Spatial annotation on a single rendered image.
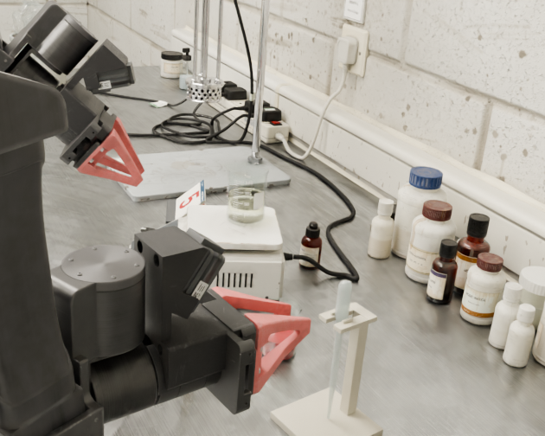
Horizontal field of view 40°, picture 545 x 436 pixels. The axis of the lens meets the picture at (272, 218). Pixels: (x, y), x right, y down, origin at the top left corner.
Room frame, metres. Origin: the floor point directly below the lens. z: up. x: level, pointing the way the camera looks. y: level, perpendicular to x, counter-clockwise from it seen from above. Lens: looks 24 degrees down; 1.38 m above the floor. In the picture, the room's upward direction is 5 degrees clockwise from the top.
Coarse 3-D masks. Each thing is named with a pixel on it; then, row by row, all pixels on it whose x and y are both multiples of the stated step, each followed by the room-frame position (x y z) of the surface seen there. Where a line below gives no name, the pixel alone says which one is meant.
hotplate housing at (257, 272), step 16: (224, 256) 0.81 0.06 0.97; (240, 256) 0.82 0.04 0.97; (256, 256) 0.82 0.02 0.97; (272, 256) 0.82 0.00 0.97; (288, 256) 0.90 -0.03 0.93; (224, 272) 0.81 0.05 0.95; (240, 272) 0.81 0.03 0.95; (256, 272) 0.81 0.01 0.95; (272, 272) 0.81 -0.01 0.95; (208, 288) 0.80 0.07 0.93; (240, 288) 0.81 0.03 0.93; (256, 288) 0.81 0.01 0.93; (272, 288) 0.81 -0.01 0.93
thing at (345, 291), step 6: (348, 282) 0.59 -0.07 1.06; (342, 288) 0.59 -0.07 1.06; (348, 288) 0.59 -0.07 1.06; (342, 294) 0.59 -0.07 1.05; (348, 294) 0.59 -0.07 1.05; (342, 300) 0.59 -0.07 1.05; (348, 300) 0.59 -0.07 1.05; (342, 306) 0.59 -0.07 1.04; (348, 306) 0.59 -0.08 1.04; (342, 312) 0.59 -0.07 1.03; (348, 312) 0.59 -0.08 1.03; (342, 318) 0.59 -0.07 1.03
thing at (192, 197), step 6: (198, 186) 1.13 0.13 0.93; (192, 192) 1.12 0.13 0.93; (198, 192) 1.10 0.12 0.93; (180, 198) 1.13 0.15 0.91; (186, 198) 1.11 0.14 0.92; (192, 198) 1.09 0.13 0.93; (198, 198) 1.08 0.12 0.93; (180, 204) 1.10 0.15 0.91; (186, 204) 1.09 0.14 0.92; (192, 204) 1.07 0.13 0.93; (180, 210) 1.08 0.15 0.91; (186, 210) 1.06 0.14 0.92; (180, 216) 1.05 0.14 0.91
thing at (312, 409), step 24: (360, 312) 0.61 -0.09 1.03; (360, 336) 0.60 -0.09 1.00; (360, 360) 0.61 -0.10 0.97; (288, 408) 0.61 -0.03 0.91; (312, 408) 0.61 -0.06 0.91; (336, 408) 0.61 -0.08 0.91; (288, 432) 0.58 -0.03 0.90; (312, 432) 0.57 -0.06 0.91; (336, 432) 0.58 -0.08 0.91; (360, 432) 0.58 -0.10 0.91
